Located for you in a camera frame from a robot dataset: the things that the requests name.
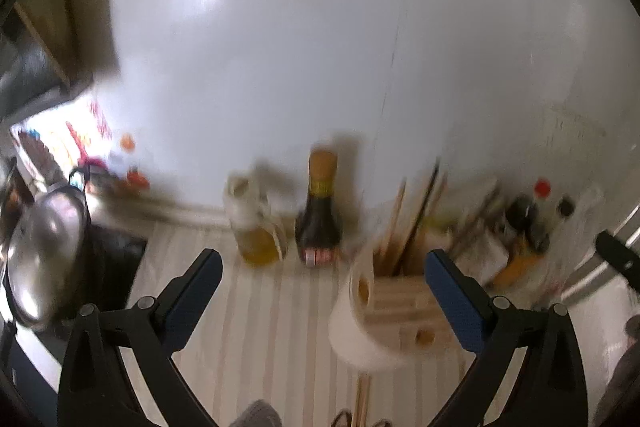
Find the person's right forearm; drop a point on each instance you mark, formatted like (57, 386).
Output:
(622, 387)

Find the red square seal sticker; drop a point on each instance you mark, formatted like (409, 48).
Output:
(100, 119)

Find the dark soy sauce bottle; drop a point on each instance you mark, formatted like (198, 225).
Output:
(317, 227)

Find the brown flip flop sandal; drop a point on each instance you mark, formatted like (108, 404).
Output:
(344, 419)
(381, 423)

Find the black range hood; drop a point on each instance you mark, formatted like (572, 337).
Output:
(30, 72)

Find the orange fruit wall sticker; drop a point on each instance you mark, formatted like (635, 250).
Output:
(137, 179)

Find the colourful wall sticker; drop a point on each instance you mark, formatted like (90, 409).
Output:
(37, 152)

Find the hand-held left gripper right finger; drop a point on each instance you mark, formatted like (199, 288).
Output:
(455, 302)

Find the white seasoning packet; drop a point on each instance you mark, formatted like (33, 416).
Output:
(480, 252)

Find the small orange wall sticker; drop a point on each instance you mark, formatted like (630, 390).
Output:
(128, 143)

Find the dark wooden chopstick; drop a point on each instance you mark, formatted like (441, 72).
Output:
(422, 212)

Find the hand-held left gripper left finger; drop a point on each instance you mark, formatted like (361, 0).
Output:
(192, 302)

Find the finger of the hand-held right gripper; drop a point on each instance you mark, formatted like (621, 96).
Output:
(620, 259)

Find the beige wall cabinet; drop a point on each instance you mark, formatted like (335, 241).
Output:
(50, 22)

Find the striped cat print table mat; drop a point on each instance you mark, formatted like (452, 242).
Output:
(280, 307)

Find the clear cooking oil bottle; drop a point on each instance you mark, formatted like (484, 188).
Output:
(257, 242)

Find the red cap dark bottle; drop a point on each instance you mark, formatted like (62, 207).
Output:
(525, 217)

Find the wok with steel lid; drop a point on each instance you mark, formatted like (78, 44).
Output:
(45, 257)

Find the cream utensil holder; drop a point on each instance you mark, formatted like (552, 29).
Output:
(380, 312)

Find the black gas stove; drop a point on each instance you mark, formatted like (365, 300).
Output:
(115, 267)

